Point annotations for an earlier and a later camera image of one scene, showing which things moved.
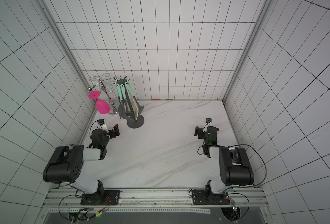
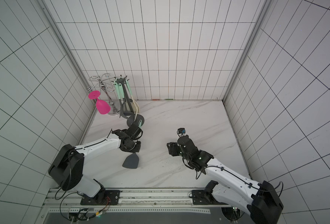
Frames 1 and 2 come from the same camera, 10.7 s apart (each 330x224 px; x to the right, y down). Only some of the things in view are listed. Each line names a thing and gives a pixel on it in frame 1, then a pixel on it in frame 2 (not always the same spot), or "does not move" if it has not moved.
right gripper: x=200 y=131 -> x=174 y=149
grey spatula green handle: x=120 y=95 -> x=132 y=161
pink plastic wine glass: x=102 y=107 does not move
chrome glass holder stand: x=102 y=80 does not move
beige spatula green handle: x=134 y=103 does not move
